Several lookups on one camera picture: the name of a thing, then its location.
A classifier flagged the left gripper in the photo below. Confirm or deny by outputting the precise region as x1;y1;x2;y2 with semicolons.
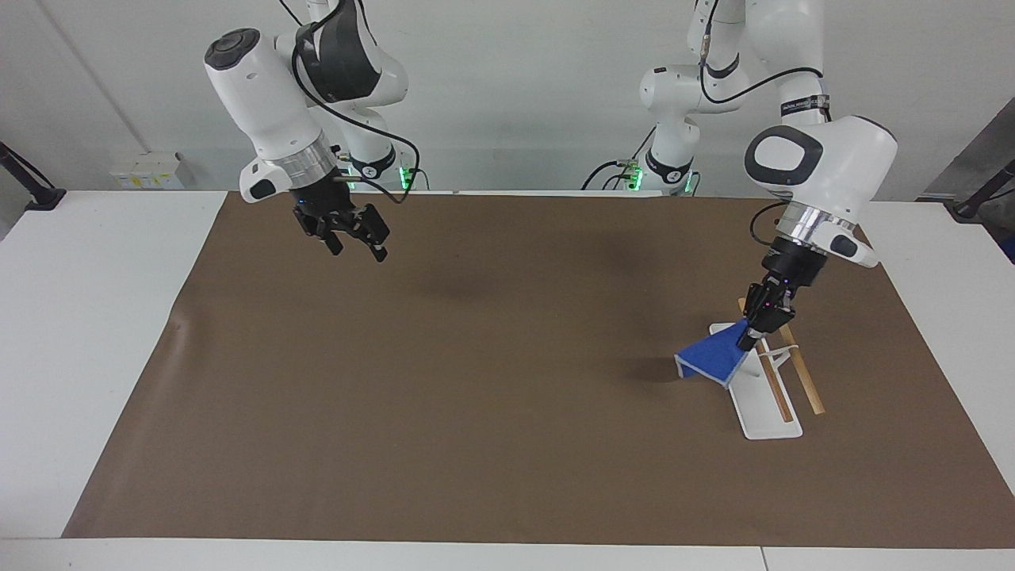
737;236;829;352

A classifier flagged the black stand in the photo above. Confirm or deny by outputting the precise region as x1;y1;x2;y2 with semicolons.
0;140;67;212
951;158;1015;222

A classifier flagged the white box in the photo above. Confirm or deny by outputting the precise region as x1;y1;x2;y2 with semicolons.
109;151;196;190

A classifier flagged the blue towel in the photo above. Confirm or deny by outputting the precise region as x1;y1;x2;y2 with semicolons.
674;319;751;390

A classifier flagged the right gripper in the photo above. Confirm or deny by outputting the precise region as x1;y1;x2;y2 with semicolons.
289;178;392;263

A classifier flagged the black cable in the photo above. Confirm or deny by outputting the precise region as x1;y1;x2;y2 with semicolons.
580;125;660;192
278;0;422;205
697;0;833;249

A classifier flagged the white rack with wooden bars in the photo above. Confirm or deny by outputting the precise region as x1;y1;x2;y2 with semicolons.
708;297;827;442

